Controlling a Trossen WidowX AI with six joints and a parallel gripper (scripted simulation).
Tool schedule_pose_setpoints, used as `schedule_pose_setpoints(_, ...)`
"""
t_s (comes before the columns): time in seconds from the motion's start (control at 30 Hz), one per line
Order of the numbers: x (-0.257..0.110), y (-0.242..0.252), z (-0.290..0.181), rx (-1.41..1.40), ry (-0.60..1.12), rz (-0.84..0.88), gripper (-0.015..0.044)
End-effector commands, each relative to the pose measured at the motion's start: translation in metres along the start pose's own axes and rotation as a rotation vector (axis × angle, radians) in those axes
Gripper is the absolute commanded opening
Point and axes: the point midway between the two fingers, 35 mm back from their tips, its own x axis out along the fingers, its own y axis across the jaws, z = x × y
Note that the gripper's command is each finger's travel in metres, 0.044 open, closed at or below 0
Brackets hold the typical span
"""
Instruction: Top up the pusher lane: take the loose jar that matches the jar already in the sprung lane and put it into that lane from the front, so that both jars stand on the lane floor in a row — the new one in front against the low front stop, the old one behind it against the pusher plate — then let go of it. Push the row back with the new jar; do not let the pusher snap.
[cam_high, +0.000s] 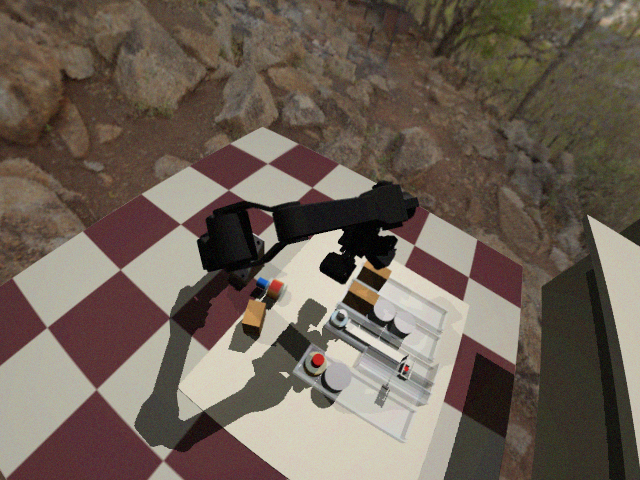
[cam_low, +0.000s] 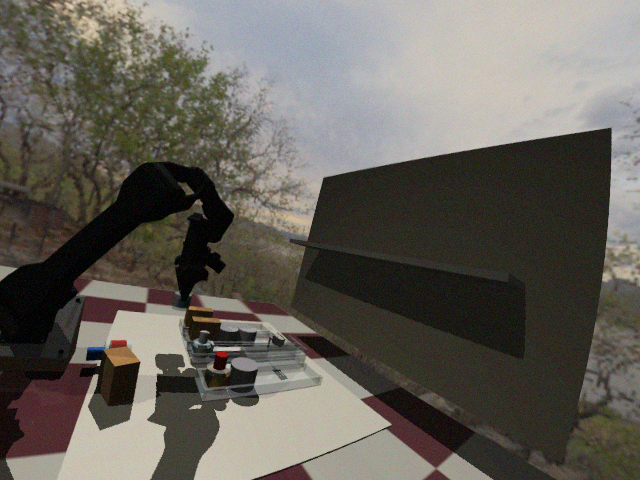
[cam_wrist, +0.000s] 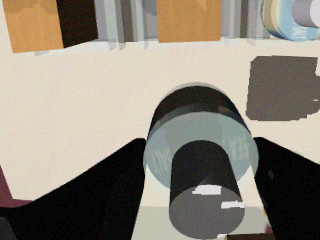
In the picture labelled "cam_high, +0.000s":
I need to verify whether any brown jar with red lid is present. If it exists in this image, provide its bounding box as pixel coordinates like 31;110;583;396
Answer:
303;351;328;378

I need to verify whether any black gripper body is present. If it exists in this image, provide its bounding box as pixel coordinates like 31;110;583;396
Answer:
319;227;381;285

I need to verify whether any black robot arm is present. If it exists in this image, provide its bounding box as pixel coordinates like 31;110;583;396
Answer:
197;180;419;272

